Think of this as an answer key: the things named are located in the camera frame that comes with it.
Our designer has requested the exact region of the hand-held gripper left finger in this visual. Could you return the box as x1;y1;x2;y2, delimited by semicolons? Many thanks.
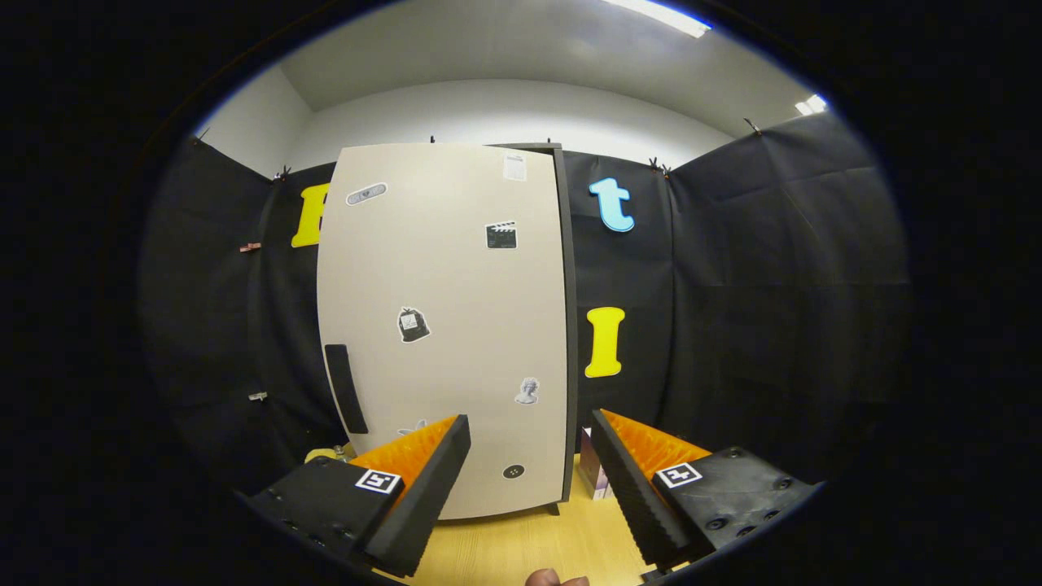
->
236;413;474;579

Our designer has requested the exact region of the brown spine book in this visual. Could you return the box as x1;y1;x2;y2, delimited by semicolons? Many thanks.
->
577;426;616;501

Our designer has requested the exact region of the beige shoe cabinet door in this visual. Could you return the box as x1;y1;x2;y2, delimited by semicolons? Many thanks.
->
316;142;571;521

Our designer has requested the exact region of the black backdrop cloth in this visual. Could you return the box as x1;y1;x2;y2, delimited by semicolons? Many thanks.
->
138;110;913;507

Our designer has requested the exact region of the black door handle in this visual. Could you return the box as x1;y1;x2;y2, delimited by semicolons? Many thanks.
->
323;343;370;435

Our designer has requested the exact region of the long ceiling light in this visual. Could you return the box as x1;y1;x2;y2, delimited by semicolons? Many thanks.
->
602;0;714;40

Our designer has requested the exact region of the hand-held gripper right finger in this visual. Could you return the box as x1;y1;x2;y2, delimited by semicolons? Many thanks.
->
590;409;823;571

